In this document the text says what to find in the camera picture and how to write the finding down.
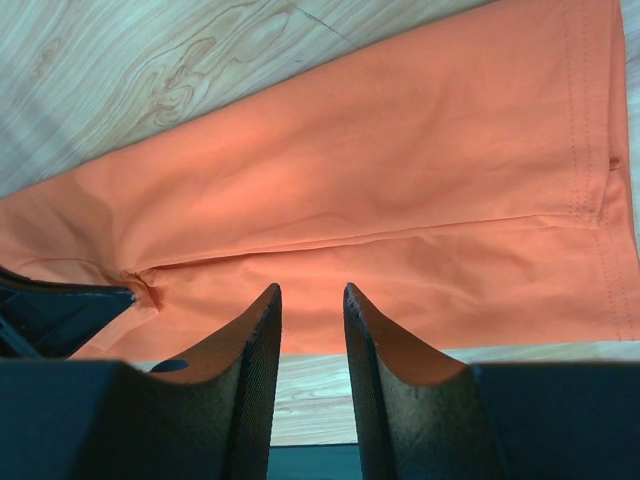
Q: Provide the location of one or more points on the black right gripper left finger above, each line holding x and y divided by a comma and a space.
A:
204, 414

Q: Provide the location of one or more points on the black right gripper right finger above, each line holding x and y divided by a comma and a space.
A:
421, 414

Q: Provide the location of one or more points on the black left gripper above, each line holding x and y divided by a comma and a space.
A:
42, 319

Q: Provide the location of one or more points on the orange t shirt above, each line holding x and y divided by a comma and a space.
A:
470, 176

